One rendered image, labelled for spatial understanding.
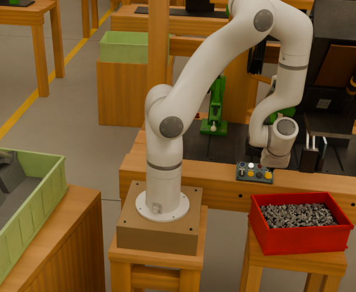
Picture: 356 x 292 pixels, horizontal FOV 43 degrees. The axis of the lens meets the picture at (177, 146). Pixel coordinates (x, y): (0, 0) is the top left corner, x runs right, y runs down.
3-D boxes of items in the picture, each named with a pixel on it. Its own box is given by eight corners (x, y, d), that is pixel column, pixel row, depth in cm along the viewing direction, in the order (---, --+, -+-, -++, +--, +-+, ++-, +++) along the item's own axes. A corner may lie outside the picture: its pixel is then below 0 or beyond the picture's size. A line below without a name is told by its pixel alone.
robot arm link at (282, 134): (264, 154, 156) (292, 156, 155) (270, 137, 144) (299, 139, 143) (264, 134, 159) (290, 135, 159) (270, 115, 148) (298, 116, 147)
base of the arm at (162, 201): (179, 227, 148) (183, 182, 139) (127, 214, 153) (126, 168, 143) (195, 196, 164) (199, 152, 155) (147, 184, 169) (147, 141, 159)
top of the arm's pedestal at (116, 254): (202, 271, 150) (202, 262, 148) (107, 261, 152) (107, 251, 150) (207, 213, 178) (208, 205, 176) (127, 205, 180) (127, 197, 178)
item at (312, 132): (351, 142, 174) (353, 135, 172) (308, 138, 175) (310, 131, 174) (333, 103, 208) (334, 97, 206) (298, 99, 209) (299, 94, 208)
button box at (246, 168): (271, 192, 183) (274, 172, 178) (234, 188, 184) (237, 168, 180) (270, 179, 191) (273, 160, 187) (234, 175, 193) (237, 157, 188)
